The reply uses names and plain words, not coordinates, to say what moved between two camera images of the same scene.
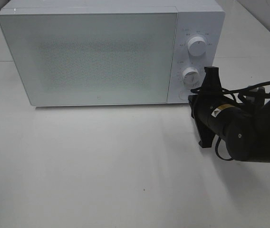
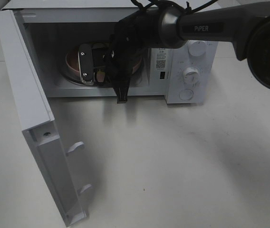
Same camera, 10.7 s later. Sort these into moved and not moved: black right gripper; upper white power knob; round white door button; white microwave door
Moved: white microwave door; black right gripper
Not moved: round white door button; upper white power knob
